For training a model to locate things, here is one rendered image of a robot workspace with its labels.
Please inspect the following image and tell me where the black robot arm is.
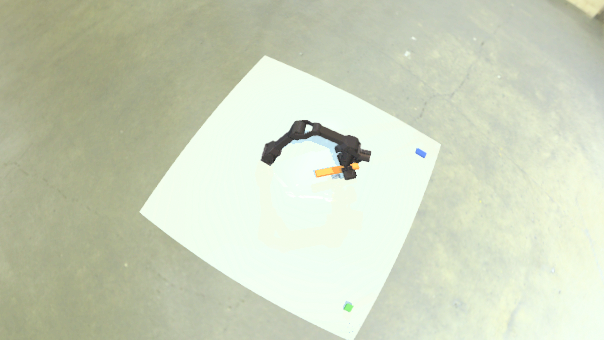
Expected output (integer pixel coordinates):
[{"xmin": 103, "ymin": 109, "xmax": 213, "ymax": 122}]
[{"xmin": 260, "ymin": 120, "xmax": 372, "ymax": 166}]

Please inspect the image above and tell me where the blue rectangular block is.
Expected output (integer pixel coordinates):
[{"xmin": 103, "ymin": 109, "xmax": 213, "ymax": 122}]
[{"xmin": 415, "ymin": 148, "xmax": 427, "ymax": 158}]

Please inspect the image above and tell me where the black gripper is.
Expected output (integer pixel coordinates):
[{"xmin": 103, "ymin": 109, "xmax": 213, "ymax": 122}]
[{"xmin": 335, "ymin": 145, "xmax": 357, "ymax": 181}]

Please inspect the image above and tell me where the orange bar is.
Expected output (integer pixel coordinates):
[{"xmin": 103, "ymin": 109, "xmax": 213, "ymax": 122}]
[{"xmin": 315, "ymin": 163, "xmax": 359, "ymax": 178}]

